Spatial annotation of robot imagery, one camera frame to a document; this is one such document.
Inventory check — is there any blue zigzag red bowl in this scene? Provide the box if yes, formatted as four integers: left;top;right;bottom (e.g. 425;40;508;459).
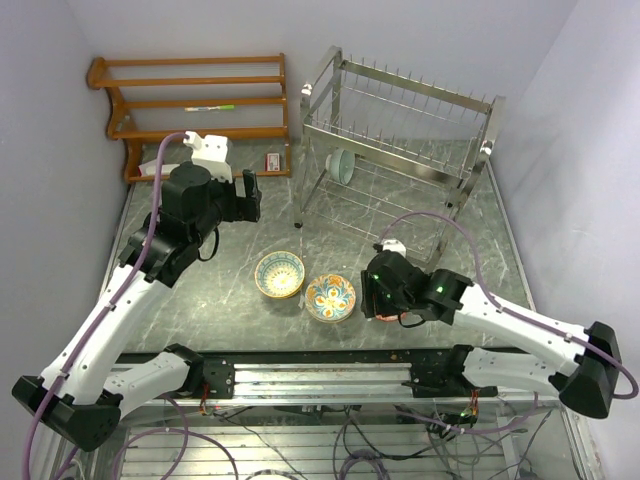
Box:
375;312;407;323

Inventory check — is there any steel dish rack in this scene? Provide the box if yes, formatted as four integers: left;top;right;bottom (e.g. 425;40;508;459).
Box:
293;46;506;265

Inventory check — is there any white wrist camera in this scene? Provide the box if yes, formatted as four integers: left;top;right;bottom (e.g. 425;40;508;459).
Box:
183;131;233;183
373;239;407;257

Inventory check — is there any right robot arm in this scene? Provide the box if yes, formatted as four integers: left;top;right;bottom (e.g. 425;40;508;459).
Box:
361;250;621;419

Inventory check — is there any white paper card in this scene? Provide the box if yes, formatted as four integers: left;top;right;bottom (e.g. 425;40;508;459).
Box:
138;159;177;176

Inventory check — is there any yellow sunburst patterned bowl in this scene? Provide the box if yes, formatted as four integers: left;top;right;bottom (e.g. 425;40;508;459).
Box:
254;251;305;299

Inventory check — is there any teal dotted bowl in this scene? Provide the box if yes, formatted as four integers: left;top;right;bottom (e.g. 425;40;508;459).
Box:
325;148;356;185

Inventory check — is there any purple cable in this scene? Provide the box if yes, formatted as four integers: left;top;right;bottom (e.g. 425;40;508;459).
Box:
378;211;640;401
20;131;190;480

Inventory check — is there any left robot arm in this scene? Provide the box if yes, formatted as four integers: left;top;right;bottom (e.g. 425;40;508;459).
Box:
12;162;261;452

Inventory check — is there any green white marker pen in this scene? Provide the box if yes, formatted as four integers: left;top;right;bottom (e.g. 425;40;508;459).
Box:
184;104;235;112

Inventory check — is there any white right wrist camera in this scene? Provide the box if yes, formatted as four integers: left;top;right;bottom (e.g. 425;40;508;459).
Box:
373;239;407;257

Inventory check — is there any small red white box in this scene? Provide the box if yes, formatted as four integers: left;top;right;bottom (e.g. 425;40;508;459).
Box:
265;152;281;172

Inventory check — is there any wooden shelf rack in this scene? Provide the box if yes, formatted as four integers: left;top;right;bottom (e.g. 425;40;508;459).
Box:
86;52;292;184

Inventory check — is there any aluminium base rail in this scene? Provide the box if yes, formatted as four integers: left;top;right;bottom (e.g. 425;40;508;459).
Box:
112;360;561;406

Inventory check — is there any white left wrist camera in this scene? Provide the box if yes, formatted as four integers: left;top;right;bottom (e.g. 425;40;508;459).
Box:
183;131;233;183

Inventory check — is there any orange blue floral bowl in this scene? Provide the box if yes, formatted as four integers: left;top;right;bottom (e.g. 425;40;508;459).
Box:
304;274;357;324

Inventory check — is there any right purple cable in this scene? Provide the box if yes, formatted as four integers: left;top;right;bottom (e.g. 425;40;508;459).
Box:
378;211;640;401

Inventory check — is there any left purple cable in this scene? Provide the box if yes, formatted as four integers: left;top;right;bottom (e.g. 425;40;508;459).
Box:
20;131;190;480

